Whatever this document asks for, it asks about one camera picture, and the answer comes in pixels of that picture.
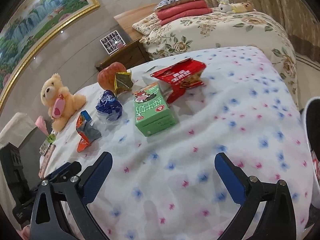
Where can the white flower print bedsheet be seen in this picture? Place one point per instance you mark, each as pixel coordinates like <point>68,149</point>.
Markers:
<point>200,135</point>

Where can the floral quilt bed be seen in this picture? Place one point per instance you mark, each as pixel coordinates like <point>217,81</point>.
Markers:
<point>225,30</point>

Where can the white rabbit plush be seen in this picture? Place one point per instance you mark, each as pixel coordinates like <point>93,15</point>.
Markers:
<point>223,6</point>

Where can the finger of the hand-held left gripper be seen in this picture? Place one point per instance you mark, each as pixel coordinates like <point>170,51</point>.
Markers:
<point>73,167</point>
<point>61,168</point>

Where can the gold framed landscape painting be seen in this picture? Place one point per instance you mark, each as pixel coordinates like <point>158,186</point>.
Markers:
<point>37,22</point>

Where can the beige patterned curtain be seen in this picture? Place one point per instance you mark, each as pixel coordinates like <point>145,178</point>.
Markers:
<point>287,5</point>

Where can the floral print pillow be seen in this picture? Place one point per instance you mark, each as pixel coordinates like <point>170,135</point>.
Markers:
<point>145,23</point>

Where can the red snack bag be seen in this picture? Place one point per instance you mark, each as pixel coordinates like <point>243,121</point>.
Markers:
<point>180,76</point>

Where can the orange snack bag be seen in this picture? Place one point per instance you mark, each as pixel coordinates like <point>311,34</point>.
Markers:
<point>85,132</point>

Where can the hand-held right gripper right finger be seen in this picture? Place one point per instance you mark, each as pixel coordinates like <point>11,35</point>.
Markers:
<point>230,180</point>

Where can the wooden nightstand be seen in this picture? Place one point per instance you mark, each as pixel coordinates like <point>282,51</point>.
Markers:
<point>130,55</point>

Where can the red apple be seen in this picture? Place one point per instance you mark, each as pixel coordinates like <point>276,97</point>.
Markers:
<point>107,77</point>

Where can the beige cushion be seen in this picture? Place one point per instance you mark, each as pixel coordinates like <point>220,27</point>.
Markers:
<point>17,130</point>

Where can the blue patterned pillow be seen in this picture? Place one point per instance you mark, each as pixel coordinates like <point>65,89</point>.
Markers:
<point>175,0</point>

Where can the small pink object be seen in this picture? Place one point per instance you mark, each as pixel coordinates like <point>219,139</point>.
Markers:
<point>41,123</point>

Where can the cream teddy bear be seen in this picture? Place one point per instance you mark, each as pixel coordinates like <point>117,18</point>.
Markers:
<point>53,90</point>

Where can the folded red blanket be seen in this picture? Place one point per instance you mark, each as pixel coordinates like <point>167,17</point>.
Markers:
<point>185,11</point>

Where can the wooden headboard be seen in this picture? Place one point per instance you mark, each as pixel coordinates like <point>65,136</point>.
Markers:
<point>130,20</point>

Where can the blue snack wrapper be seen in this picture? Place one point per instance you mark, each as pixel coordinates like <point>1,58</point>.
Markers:
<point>108,105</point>

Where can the black and white photo frame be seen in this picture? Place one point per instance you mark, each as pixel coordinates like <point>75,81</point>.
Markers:
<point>111,42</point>

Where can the white trash bin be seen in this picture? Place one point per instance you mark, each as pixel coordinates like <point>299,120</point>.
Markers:
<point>313,120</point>

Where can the green milk carton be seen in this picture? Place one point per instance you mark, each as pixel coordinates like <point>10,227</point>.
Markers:
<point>152,115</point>

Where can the yellow snack wrapper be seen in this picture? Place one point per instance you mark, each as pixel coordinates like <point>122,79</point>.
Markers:
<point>122,82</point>

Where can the green drink pouch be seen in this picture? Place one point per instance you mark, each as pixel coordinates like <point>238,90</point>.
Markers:
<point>48,140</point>

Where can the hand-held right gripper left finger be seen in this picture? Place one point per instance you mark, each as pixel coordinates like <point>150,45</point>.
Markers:
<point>97,177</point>

